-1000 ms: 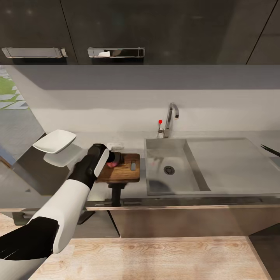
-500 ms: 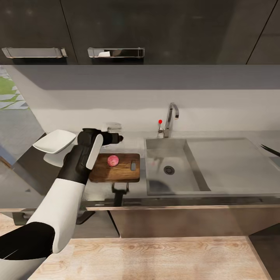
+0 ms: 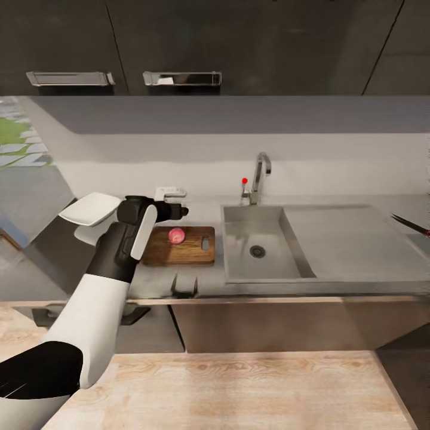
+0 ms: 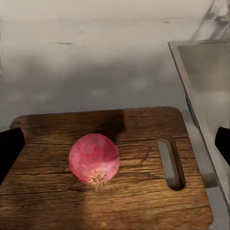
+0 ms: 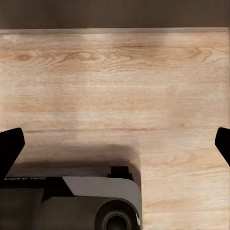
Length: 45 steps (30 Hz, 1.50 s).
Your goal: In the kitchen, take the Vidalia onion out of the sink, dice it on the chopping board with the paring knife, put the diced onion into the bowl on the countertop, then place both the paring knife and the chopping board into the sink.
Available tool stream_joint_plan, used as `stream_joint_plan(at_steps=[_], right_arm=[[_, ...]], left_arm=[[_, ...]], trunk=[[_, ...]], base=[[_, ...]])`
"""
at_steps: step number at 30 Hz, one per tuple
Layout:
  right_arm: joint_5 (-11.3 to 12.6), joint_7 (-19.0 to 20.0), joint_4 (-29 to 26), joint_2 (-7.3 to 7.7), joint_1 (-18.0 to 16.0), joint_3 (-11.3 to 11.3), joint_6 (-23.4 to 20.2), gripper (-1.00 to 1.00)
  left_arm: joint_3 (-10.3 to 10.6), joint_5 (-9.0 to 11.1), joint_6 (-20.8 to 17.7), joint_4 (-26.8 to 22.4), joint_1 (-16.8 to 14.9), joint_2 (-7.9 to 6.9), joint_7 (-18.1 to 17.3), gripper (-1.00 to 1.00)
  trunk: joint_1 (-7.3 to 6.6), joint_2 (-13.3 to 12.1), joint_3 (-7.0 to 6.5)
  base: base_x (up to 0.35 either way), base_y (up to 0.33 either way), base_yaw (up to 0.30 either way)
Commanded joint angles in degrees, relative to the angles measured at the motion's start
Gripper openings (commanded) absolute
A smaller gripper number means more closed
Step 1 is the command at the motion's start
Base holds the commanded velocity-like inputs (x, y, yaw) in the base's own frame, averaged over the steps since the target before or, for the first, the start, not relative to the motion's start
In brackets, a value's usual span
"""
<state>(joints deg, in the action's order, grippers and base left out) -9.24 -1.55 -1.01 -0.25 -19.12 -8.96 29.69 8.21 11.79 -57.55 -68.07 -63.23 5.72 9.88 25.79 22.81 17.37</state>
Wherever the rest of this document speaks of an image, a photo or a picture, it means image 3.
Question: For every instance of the cutting board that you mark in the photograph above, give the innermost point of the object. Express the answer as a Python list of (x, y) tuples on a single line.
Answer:
[(160, 249)]

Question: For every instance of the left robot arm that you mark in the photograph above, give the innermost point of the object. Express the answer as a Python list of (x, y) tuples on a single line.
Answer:
[(79, 346)]

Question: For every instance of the vidalia onion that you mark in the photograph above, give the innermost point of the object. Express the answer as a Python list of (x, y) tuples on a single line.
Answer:
[(177, 235)]

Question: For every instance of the cabinet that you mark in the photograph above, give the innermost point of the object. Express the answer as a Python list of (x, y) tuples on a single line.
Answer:
[(191, 47), (403, 65)]

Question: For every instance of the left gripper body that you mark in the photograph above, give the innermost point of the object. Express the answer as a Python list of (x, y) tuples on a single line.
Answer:
[(171, 211)]

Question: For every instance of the bowl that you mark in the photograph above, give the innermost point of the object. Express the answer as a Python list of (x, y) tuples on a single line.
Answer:
[(91, 210)]

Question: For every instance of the drop in sink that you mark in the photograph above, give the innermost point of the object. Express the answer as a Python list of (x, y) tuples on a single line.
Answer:
[(290, 243)]

